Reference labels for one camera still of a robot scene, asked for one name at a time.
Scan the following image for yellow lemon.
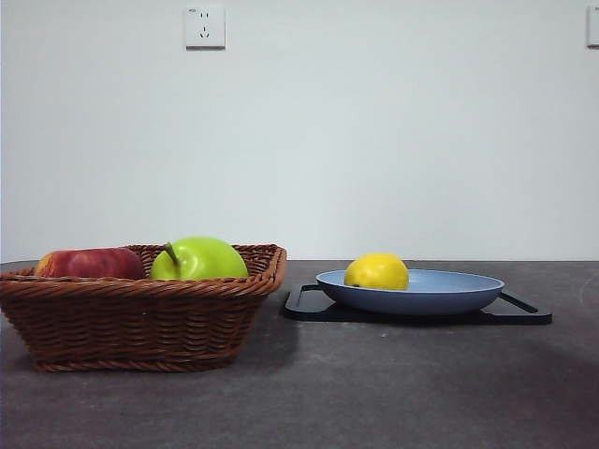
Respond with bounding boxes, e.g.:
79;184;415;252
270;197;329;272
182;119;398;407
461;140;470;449
343;252;411;292

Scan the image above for blue round plate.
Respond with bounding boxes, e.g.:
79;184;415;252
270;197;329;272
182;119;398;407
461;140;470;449
314;268;506;316

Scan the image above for brown woven wicker basket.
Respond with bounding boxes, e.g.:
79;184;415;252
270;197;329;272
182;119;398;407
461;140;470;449
0;242;288;374

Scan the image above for black flat tray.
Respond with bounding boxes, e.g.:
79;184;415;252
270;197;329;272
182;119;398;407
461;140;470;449
285;282;554;325

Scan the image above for green apple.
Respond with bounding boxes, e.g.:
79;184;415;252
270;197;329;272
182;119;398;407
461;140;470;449
149;235;249;282

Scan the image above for red apple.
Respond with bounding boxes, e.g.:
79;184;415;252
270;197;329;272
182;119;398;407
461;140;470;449
33;247;145;281

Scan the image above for white wall socket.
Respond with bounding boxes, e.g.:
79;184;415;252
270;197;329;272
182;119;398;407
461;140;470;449
183;4;227;51
586;5;599;50

